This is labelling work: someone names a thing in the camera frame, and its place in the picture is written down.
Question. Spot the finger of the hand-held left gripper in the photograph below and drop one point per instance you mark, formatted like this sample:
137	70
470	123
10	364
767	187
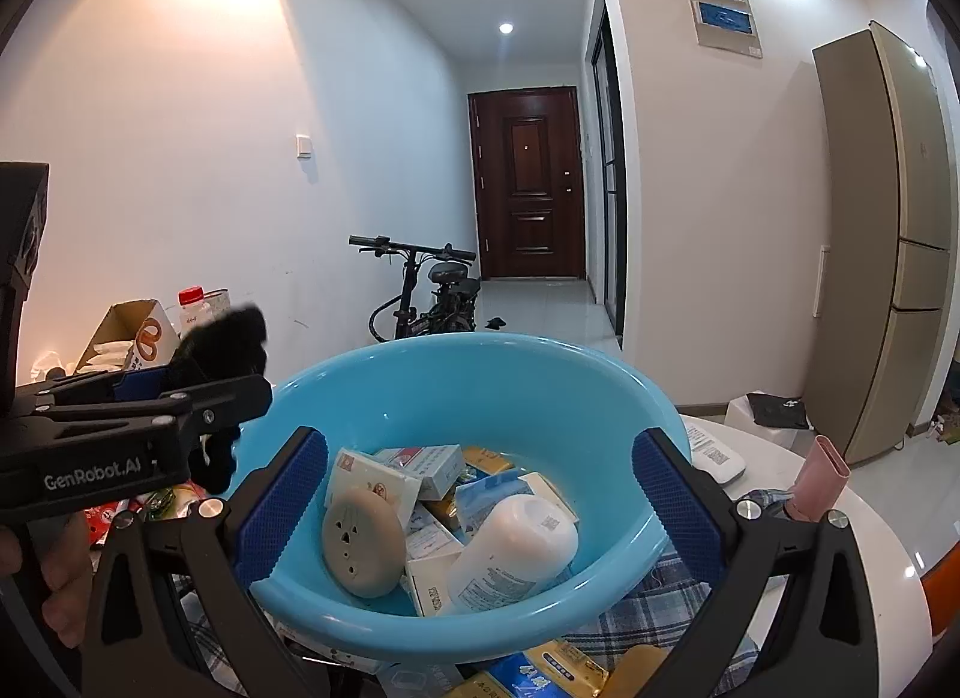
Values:
225	398
139	383

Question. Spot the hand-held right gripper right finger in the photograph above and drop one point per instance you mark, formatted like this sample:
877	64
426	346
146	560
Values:
675	503

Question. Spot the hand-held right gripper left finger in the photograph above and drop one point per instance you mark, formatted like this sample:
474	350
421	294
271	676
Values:
281	510

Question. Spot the black fuzzy cloth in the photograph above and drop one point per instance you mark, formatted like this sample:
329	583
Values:
225	345

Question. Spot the beige rounded plastic device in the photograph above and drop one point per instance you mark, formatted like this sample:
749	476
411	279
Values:
360	548

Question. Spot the white plastic bottle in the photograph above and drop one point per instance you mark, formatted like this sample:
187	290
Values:
510	548

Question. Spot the light blue plastic basin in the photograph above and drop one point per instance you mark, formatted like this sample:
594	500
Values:
487	398

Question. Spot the person's left hand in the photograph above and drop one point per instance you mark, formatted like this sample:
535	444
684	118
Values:
67	563

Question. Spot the open cardboard box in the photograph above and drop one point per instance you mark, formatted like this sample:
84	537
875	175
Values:
146	338

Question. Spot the red snack bag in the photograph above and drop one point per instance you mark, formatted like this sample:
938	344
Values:
101	519

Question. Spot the white flat router box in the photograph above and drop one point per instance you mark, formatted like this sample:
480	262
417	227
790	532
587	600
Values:
712	454

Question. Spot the white milk bottle red cap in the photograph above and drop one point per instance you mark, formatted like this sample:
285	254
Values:
193	304

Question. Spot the white box red round mark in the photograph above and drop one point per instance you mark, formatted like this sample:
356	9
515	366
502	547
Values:
375	480

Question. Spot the blue plaid cloth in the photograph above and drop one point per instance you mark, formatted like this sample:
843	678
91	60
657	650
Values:
645	627

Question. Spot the black flat pouch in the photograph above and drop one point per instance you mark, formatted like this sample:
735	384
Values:
780	409

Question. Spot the white box red label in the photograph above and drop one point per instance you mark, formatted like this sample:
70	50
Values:
435	465

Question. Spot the white printed carton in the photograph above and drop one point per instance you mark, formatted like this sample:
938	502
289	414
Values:
431	585

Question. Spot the orange plastic soap box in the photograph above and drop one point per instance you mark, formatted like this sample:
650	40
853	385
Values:
637	674

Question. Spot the blue and white packet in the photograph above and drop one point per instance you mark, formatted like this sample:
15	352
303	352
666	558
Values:
480	499

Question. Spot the blue and yellow packet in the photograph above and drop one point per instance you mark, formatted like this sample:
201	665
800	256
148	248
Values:
559	668

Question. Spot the black folding bicycle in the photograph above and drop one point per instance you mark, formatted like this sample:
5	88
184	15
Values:
442	293

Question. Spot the black shoes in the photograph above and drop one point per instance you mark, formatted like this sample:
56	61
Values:
496	324

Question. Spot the black framed glass door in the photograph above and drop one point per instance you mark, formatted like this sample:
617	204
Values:
611	180

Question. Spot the tall beige refrigerator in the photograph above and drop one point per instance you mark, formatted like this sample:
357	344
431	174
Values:
877	218

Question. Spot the dark brown entrance door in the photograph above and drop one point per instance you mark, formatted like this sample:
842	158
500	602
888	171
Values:
525	180

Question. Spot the white wall switch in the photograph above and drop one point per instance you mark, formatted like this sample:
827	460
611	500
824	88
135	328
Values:
303	146

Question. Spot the narrow white wall panel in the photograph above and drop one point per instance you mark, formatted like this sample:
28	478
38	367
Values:
823	282

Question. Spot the grey wall panel blue pictures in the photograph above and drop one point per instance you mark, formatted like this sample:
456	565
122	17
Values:
720	8

